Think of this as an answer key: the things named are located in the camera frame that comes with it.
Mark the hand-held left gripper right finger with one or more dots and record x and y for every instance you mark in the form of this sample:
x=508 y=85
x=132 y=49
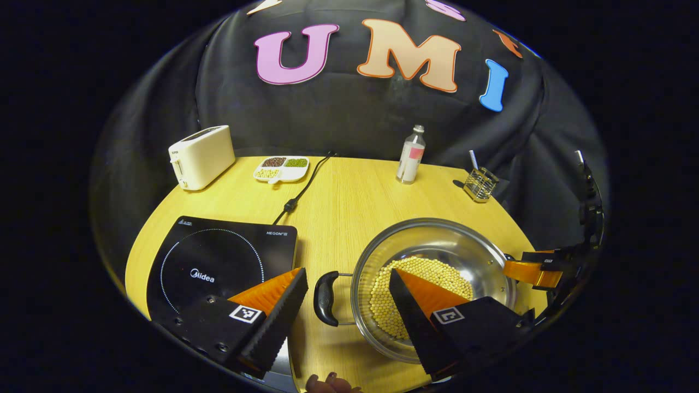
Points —
x=418 y=327

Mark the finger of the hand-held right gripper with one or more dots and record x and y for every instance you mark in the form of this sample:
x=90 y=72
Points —
x=532 y=274
x=551 y=259

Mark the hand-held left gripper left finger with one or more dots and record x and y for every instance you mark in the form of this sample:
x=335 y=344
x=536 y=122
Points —
x=273 y=330

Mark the black induction cooktop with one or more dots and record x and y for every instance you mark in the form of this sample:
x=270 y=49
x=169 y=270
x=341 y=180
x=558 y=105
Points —
x=218 y=251

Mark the pile of yellow soybeans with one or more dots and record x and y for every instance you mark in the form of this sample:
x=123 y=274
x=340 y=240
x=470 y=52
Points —
x=393 y=295

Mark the blue striped straw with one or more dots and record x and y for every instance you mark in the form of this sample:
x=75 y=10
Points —
x=473 y=160

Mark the white divided dish of beans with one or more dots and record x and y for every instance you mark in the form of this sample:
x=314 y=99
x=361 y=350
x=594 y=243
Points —
x=281 y=169

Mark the clear bottle with pink label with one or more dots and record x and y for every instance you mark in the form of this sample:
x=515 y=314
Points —
x=410 y=158

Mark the white toaster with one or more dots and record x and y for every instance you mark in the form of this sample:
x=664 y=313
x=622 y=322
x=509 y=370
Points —
x=202 y=158

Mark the black backdrop cloth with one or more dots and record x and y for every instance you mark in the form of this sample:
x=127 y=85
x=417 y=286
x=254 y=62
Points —
x=349 y=114

